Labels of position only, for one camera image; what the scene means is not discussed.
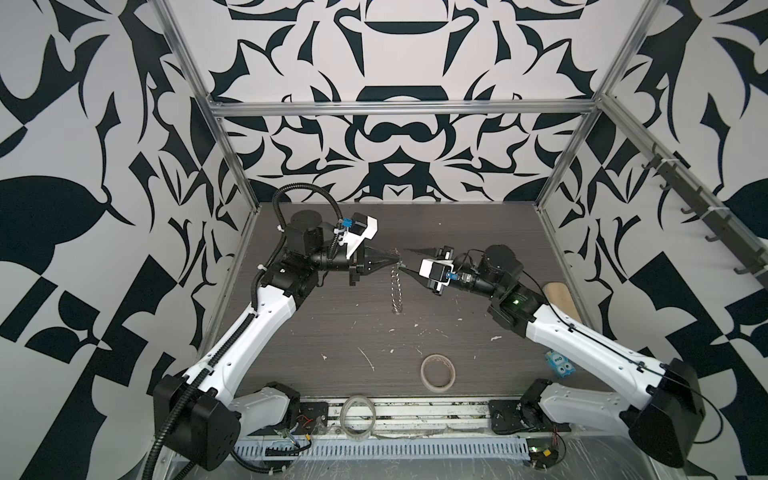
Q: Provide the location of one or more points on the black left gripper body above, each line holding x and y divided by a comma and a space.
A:
355, 260

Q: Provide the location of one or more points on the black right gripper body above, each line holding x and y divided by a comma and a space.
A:
438, 287

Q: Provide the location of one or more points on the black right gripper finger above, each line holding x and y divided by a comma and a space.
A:
415, 275
432, 252

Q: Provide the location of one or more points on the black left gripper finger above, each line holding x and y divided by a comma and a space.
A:
376, 265
377, 256

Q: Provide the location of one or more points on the silver ball chain keyring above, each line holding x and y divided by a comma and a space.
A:
396, 287

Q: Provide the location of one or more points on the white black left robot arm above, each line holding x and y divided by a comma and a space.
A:
198, 413

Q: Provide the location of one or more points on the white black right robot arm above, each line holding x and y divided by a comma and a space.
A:
657, 405

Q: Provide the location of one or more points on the brown tape roll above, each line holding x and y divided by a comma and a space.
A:
437, 373

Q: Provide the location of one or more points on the beige grey glasses case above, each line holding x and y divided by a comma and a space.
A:
560, 297

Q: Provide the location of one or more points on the blue owl eraser toy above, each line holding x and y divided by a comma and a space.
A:
560, 364

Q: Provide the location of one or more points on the clear tape roll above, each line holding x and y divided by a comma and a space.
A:
357, 418

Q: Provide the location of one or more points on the green circuit board right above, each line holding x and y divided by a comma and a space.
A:
545, 453

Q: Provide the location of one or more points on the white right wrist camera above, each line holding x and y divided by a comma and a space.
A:
425, 264

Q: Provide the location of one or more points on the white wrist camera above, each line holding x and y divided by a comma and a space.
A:
425, 264
354, 231

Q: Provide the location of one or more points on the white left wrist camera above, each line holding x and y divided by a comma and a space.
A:
354, 231

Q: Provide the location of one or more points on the circuit board with wires left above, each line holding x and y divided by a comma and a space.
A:
297, 440

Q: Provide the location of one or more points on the white slotted cable duct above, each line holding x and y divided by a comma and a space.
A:
514, 449

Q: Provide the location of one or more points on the aluminium cage frame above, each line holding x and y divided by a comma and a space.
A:
493, 101

